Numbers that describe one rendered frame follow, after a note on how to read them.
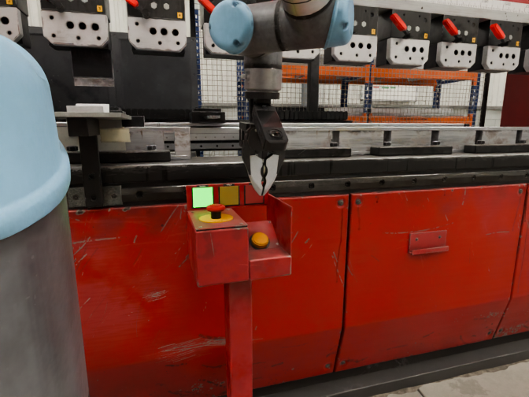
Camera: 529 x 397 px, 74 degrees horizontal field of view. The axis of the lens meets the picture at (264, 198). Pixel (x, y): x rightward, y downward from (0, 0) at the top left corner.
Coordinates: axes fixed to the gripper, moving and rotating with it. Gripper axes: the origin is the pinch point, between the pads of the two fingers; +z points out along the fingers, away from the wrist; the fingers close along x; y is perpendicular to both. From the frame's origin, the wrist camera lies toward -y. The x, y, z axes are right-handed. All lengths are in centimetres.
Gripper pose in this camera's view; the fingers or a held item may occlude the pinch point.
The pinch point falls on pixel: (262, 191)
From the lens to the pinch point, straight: 74.3
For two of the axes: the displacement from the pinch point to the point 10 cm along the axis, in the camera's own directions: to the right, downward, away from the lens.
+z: -0.3, 9.6, 2.8
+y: -3.0, -2.8, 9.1
